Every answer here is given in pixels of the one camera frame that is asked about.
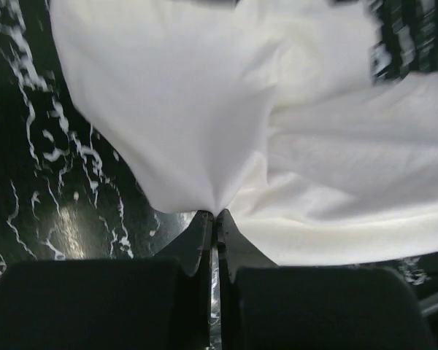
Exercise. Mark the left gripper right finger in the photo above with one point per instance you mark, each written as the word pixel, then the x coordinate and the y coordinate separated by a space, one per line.
pixel 235 251

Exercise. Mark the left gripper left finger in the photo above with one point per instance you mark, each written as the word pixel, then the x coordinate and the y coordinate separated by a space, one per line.
pixel 189 324

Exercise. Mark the cream white t shirt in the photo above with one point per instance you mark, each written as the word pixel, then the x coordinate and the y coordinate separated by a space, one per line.
pixel 288 114

